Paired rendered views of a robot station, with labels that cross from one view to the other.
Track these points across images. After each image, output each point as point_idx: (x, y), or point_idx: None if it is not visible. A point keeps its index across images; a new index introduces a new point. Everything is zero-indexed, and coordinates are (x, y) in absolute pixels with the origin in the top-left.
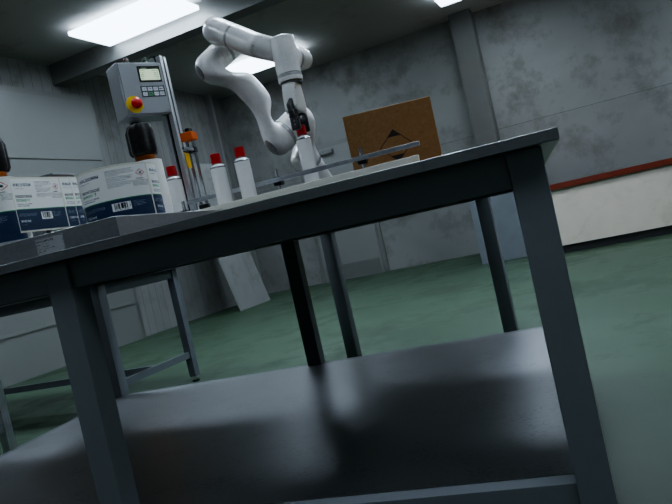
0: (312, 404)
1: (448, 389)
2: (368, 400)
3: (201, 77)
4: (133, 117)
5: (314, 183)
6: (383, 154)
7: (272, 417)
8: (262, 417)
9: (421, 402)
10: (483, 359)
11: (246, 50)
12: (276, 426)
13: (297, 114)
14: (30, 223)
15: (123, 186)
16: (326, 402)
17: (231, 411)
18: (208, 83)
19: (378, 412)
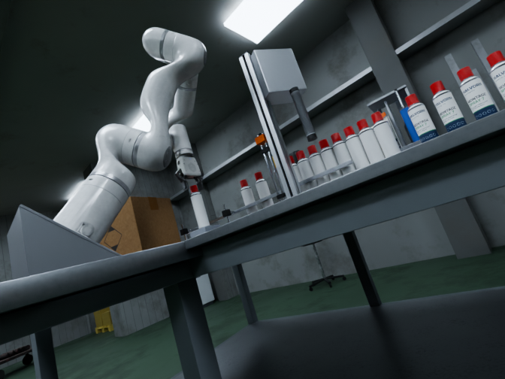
0: (294, 369)
1: (228, 365)
2: (264, 365)
3: (205, 61)
4: (292, 101)
5: None
6: (183, 235)
7: (323, 359)
8: (331, 360)
9: (248, 356)
10: None
11: (192, 113)
12: (321, 348)
13: (197, 181)
14: None
15: None
16: (285, 369)
17: (362, 377)
18: (198, 62)
19: (268, 352)
